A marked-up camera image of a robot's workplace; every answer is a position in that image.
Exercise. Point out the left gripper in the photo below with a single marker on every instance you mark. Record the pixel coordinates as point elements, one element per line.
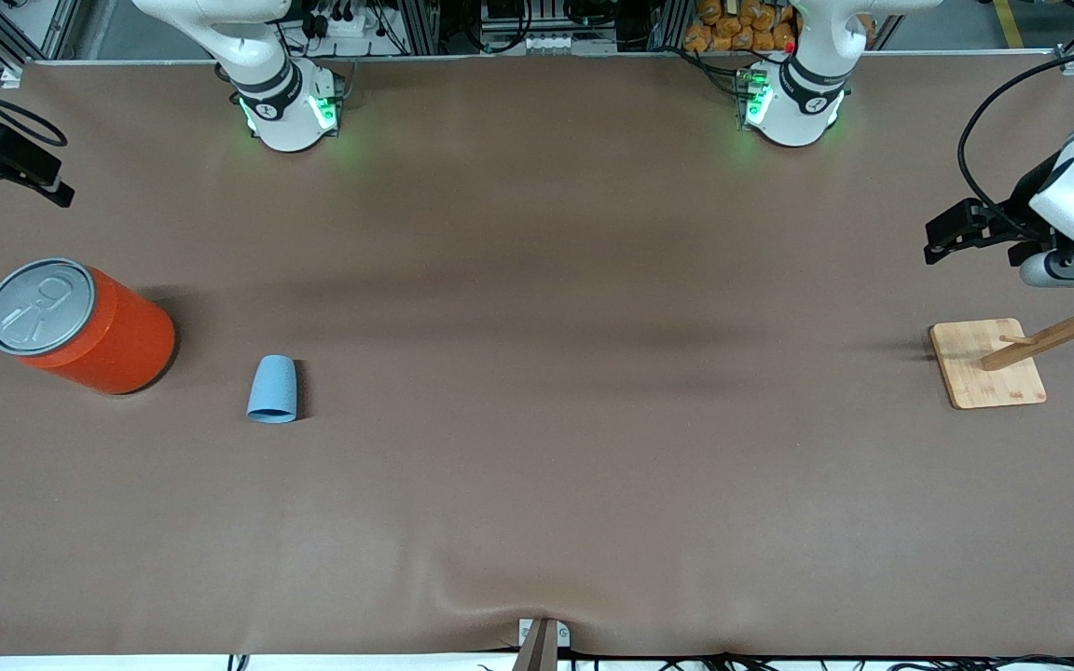
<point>1027,198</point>

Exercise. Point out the light blue cup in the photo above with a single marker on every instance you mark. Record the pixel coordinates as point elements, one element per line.
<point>272,391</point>

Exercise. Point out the wooden cup rack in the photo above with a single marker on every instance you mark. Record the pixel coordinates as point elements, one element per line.
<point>989,368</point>

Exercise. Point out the orange can with silver lid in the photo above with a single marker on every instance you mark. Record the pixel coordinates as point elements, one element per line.
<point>80,326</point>

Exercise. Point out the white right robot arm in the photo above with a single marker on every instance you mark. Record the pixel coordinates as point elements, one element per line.
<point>285,121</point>

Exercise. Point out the orange snack packets pile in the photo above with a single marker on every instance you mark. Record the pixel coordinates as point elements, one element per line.
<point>742,28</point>

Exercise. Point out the brown table mat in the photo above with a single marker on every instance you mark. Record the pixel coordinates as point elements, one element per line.
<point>537,419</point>

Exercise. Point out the white power strip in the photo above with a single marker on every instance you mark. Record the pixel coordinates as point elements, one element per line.
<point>351,23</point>

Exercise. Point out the grey metal table bracket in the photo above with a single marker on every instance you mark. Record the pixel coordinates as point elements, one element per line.
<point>542,643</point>

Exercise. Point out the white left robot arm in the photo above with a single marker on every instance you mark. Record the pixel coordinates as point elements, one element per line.
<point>798,112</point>

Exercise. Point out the white terminal block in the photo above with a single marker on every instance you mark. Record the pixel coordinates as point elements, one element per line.
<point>565,43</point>

